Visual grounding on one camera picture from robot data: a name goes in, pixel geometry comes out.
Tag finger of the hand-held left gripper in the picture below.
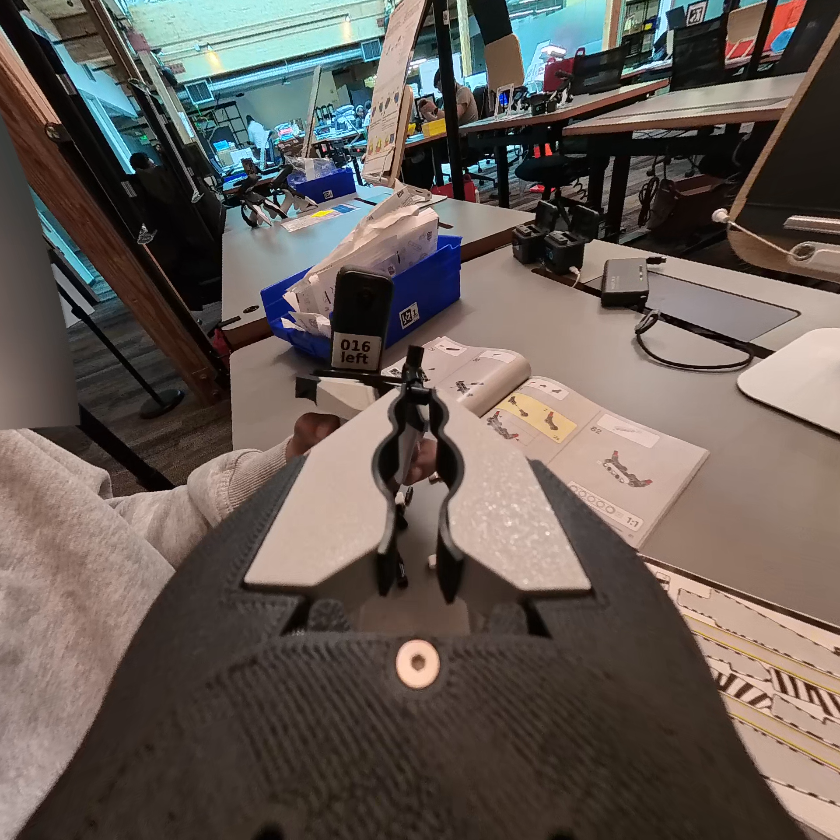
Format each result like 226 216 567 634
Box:
315 381 380 422

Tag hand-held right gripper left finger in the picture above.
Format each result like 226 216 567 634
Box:
241 390 413 632

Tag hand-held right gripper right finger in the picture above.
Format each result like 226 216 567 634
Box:
425 387 593 632

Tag black lego connector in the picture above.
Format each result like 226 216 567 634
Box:
395 344 433 403

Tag person's left forearm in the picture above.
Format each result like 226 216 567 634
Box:
98 441 294 578

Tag lego instruction booklet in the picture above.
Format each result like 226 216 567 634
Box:
381 336 711 551

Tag person's left hand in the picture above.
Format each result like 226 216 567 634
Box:
287 412 343 462

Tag pile of white paper bags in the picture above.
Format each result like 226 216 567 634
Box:
282 184 441 337

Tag small blue plastic bin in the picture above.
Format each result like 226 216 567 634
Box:
289 167 357 204

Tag idle black white gripper tools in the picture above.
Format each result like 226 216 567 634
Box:
233 165 316 228

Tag poster board on easel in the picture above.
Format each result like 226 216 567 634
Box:
361 0 427 188

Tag black power bank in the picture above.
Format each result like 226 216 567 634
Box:
600 257 652 308

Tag zebra striped sticker sheet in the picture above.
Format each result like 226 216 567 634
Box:
646 556 840 840

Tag white stand base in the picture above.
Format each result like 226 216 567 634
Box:
737 328 840 435

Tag brown bag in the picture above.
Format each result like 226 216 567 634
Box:
646 174 731 237

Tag background office desk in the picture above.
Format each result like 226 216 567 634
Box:
563 72 808 227

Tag black stanchion post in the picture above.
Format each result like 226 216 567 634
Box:
49 262 186 421

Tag black cable loop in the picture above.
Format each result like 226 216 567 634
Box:
634 308 757 374

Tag black board wooden frame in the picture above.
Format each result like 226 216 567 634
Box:
727 62 840 284

